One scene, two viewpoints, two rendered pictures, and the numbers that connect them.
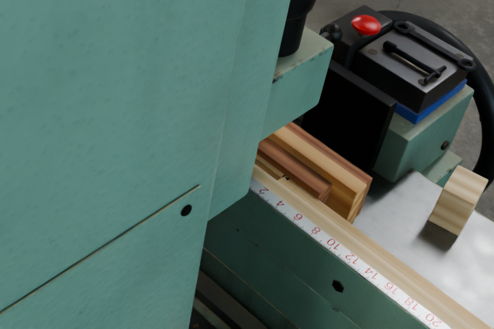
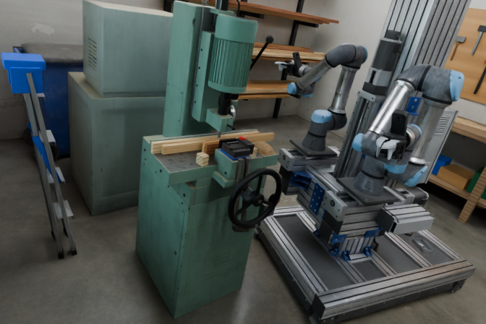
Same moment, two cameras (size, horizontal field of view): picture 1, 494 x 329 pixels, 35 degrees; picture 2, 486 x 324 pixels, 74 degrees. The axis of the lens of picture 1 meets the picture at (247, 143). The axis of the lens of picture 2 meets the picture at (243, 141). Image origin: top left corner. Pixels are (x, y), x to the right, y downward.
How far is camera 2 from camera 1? 1.73 m
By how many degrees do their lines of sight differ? 85
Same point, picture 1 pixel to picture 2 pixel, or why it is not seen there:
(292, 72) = (215, 114)
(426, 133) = (219, 154)
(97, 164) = (178, 74)
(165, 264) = (179, 100)
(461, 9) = not seen: outside the picture
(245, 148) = (199, 109)
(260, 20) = (200, 84)
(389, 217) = not seen: hidden behind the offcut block
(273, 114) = (212, 121)
